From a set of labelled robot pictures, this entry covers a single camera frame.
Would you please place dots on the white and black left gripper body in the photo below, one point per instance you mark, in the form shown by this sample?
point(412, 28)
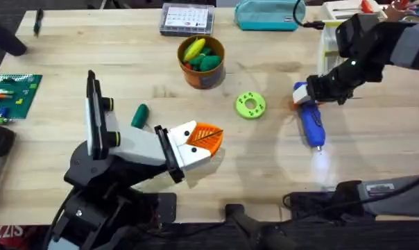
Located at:
point(140, 146)

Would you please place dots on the black upright wrist plate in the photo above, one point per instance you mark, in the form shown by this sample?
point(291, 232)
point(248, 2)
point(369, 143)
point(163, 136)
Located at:
point(93, 114)

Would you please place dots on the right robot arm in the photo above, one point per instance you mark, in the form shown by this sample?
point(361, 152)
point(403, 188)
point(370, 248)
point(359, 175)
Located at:
point(410, 45)

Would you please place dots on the teal zip pouch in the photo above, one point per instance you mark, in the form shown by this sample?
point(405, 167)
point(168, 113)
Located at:
point(268, 15)

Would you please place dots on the red printed label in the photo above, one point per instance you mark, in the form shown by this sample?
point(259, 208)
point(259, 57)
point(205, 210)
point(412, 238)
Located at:
point(8, 234)

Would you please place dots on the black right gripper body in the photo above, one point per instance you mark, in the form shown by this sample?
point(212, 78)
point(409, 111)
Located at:
point(338, 83)

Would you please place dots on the green board with toy blocks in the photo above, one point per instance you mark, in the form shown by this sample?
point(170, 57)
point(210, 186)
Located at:
point(12, 97)

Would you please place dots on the black rail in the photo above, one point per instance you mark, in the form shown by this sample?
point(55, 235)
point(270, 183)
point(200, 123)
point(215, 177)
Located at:
point(334, 236)

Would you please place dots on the black cylinder with yellow tape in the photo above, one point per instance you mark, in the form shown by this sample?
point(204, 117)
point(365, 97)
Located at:
point(5, 40)

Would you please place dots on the blue electric screwdriver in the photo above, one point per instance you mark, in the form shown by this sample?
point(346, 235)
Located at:
point(311, 121)

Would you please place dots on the green disc with holes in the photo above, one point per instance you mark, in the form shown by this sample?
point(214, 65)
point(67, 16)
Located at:
point(246, 108)

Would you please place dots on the white orange left gripper finger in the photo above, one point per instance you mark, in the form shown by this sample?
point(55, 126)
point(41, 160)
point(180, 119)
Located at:
point(185, 133)
point(195, 154)

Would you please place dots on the white orange right gripper finger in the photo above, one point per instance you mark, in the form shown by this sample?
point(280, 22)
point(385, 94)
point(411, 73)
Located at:
point(301, 94)

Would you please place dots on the orange tub with toy vegetables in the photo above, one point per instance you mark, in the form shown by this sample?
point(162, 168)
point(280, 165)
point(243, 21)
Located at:
point(200, 66)

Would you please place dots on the black pen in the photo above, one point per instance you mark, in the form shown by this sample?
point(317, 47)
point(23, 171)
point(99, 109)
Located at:
point(38, 22)

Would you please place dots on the white box with tools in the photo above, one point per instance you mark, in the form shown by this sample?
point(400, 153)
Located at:
point(329, 45)

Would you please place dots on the clear plastic box with label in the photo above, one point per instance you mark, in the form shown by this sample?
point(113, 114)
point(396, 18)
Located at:
point(187, 19)

